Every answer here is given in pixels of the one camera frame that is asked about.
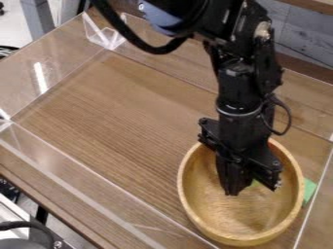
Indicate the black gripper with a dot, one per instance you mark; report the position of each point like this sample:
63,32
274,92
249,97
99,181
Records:
238,140

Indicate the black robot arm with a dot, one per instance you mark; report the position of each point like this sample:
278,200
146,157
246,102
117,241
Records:
236,31

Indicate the brown wooden bowl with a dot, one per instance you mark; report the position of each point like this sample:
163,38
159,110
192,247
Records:
244,220

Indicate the green flat block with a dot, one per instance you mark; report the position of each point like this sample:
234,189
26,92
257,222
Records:
309,190

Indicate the clear acrylic tray enclosure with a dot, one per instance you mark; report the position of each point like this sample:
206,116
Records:
98,123

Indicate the black metal bracket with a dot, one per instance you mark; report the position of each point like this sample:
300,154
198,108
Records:
46,237

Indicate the grey post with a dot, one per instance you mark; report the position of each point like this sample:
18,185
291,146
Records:
38,17

